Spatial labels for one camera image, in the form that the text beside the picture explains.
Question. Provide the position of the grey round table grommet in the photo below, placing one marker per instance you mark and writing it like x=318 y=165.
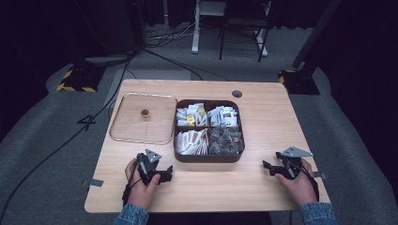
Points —
x=237 y=93

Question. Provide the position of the pile of white-orange sachets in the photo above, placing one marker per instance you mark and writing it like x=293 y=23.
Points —
x=191 y=142

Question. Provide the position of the black slanted stand pole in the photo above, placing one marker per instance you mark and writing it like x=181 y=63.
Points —
x=313 y=34

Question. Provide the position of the pile of yellow-white packets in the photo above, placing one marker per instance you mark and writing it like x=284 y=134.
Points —
x=191 y=116

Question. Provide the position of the pile of white-red packets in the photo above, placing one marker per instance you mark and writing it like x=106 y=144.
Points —
x=223 y=116

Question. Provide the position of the black metal stand frame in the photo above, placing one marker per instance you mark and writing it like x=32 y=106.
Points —
x=244 y=25

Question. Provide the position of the brown four-compartment box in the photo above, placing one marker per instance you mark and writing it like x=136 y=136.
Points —
x=206 y=157

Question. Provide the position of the pile of dark pyramid tea bags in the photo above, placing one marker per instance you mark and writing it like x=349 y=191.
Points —
x=225 y=141

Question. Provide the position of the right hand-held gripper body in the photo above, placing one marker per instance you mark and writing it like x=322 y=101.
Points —
x=292 y=162

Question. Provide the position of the grey tape strip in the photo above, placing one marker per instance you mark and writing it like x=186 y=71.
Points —
x=96 y=182
x=319 y=175

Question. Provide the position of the white desk frame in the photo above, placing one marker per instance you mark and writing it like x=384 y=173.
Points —
x=196 y=34

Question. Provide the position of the person's left hand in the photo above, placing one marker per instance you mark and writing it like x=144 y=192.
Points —
x=140 y=190

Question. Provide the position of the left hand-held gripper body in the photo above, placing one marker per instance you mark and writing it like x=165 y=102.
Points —
x=147 y=165

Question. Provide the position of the clear square lid with knob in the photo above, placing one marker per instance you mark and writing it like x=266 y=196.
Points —
x=131 y=131

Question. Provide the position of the person's right hand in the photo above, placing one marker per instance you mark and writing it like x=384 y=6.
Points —
x=298 y=187

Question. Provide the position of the black-yellow striped stand base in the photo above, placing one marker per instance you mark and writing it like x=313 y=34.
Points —
x=297 y=82
x=80 y=79

